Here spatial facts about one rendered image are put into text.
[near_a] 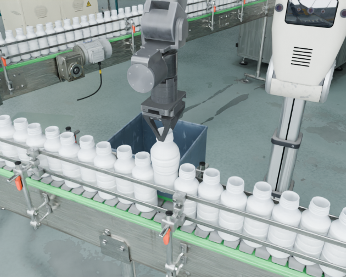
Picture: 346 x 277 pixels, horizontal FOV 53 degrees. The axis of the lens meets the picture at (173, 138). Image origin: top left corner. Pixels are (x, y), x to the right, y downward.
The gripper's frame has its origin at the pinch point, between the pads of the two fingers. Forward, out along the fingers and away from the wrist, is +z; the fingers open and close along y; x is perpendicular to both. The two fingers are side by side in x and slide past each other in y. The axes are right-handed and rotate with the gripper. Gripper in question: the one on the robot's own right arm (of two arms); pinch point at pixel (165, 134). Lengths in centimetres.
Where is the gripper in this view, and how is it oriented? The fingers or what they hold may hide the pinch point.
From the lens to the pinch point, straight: 80.1
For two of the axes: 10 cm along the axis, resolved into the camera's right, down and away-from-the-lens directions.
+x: 9.1, 2.2, -3.6
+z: 0.0, 8.5, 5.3
